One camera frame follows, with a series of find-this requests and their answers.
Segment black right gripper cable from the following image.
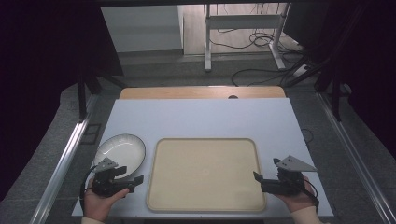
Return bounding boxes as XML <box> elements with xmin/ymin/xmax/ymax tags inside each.
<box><xmin>302</xmin><ymin>177</ymin><xmax>320</xmax><ymax>213</ymax></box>

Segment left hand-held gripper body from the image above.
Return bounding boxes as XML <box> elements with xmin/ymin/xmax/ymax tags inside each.
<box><xmin>92</xmin><ymin>157</ymin><xmax>131</xmax><ymax>199</ymax></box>

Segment person's right hand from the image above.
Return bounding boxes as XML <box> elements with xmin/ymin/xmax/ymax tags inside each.
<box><xmin>274</xmin><ymin>176</ymin><xmax>317</xmax><ymax>214</ymax></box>

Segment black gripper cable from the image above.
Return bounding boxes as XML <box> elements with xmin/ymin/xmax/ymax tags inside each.
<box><xmin>302</xmin><ymin>177</ymin><xmax>320</xmax><ymax>213</ymax></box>
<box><xmin>78</xmin><ymin>165</ymin><xmax>98</xmax><ymax>214</ymax></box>

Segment white power strip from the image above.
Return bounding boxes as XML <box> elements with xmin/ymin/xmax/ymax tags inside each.
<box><xmin>293</xmin><ymin>63</ymin><xmax>310</xmax><ymax>77</ymax></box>

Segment black floor frame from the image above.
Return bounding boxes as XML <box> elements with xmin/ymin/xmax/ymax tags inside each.
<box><xmin>80</xmin><ymin>122</ymin><xmax>103</xmax><ymax>146</ymax></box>

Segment white plate with dark rim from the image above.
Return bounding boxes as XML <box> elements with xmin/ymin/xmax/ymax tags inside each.
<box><xmin>92</xmin><ymin>133</ymin><xmax>147</xmax><ymax>181</ymax></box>

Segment dark curtain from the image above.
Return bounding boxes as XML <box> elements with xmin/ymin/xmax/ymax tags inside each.
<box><xmin>0</xmin><ymin>0</ymin><xmax>124</xmax><ymax>202</ymax></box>
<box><xmin>284</xmin><ymin>0</ymin><xmax>396</xmax><ymax>150</ymax></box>

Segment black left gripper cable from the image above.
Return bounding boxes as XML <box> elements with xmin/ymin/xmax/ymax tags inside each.
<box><xmin>78</xmin><ymin>165</ymin><xmax>98</xmax><ymax>214</ymax></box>

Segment beige tray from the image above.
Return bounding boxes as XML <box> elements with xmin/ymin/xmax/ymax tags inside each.
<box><xmin>146</xmin><ymin>137</ymin><xmax>267</xmax><ymax>214</ymax></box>

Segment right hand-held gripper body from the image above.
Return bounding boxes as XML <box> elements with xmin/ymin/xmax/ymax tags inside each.
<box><xmin>261</xmin><ymin>155</ymin><xmax>318</xmax><ymax>197</ymax></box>

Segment white cabinet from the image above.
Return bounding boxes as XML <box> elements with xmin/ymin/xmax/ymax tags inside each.
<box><xmin>101</xmin><ymin>5</ymin><xmax>184</xmax><ymax>53</ymax></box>

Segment black floor cables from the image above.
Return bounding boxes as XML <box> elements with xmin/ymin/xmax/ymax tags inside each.
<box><xmin>208</xmin><ymin>27</ymin><xmax>307</xmax><ymax>88</ymax></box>

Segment aluminium rail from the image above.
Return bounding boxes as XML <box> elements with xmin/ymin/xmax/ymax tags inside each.
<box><xmin>316</xmin><ymin>91</ymin><xmax>396</xmax><ymax>224</ymax></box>
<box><xmin>29</xmin><ymin>92</ymin><xmax>100</xmax><ymax>224</ymax></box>

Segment thin black cable loop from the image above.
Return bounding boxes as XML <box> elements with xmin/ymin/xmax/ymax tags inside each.
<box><xmin>300</xmin><ymin>128</ymin><xmax>315</xmax><ymax>146</ymax></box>

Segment person's left hand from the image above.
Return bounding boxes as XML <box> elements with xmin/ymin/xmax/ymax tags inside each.
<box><xmin>83</xmin><ymin>177</ymin><xmax>130</xmax><ymax>222</ymax></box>

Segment black metal stand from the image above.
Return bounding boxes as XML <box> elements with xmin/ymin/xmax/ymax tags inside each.
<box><xmin>281</xmin><ymin>57</ymin><xmax>345</xmax><ymax>122</ymax></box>
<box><xmin>77</xmin><ymin>69</ymin><xmax>127</xmax><ymax>123</ymax></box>

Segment white metal desk frame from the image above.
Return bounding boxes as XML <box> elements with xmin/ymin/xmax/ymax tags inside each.
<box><xmin>204</xmin><ymin>3</ymin><xmax>291</xmax><ymax>72</ymax></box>

